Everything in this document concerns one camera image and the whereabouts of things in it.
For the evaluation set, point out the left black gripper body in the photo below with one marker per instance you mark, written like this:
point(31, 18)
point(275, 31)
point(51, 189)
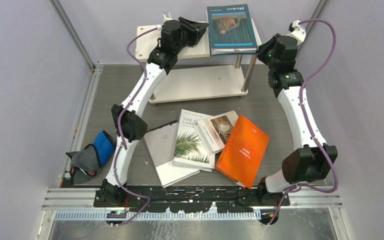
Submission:
point(179, 46)

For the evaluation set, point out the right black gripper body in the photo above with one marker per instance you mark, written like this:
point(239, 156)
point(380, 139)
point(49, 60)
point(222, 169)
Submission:
point(265, 55)

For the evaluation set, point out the teal Humor book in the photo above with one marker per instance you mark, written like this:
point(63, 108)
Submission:
point(230, 30)

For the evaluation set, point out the orange book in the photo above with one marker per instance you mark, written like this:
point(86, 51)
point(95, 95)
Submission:
point(243, 153)

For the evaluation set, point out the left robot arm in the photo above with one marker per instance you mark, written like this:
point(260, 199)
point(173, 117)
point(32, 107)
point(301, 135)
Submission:
point(127, 117)

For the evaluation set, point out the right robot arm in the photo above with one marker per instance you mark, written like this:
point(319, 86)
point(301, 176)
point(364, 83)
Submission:
point(306, 164)

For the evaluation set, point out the white two-tier shelf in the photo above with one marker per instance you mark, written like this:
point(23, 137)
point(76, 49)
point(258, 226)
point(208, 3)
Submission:
point(195, 83)

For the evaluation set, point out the white coffee cover book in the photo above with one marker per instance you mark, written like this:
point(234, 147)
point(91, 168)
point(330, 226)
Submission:
point(214, 131)

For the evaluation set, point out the grey white notebook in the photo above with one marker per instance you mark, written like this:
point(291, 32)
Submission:
point(160, 142)

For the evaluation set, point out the white palm leaf book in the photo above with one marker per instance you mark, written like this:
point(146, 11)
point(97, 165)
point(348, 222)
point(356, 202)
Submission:
point(189, 149)

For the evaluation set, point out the blue grey cloth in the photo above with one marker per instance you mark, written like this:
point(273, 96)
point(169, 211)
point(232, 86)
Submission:
point(88, 162)

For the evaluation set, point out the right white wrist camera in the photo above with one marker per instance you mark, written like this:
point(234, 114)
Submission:
point(296, 30)

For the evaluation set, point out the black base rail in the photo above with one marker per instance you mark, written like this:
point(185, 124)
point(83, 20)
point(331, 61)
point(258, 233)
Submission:
point(190, 199)

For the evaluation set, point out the white slotted cable duct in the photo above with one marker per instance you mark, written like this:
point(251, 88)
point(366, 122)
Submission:
point(119, 215)

